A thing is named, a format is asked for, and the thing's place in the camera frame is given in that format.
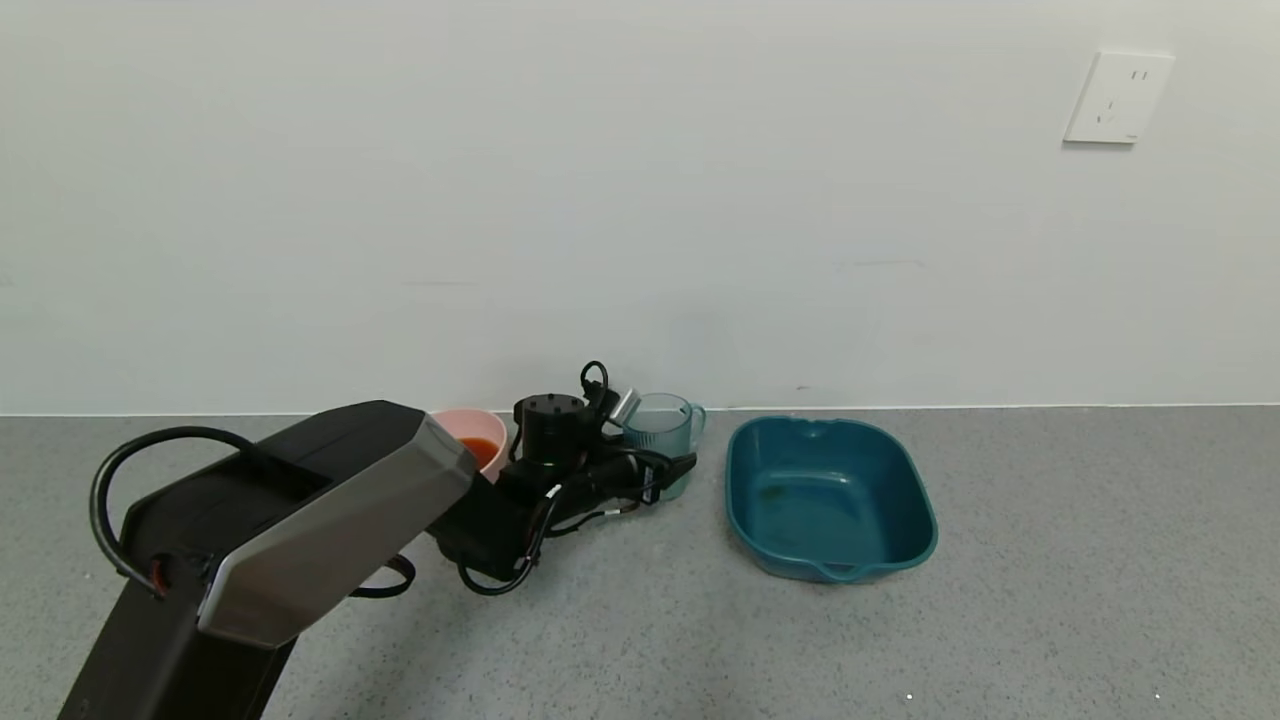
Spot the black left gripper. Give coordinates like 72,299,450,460
588,452,698,506

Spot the clear teal ribbed cup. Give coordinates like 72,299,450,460
622,393,707,502

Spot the pink plastic bowl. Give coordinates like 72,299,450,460
430,408,510,485

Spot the teal plastic basin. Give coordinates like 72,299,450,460
726,416,939,584

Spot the black cable with white tag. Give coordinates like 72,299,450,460
458,480,651,598

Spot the thin black cable loop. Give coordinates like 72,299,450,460
350,555,417,600

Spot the thick black elbow cable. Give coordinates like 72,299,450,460
90,427,263,601

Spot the white wall power outlet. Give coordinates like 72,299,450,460
1062,50,1175,146

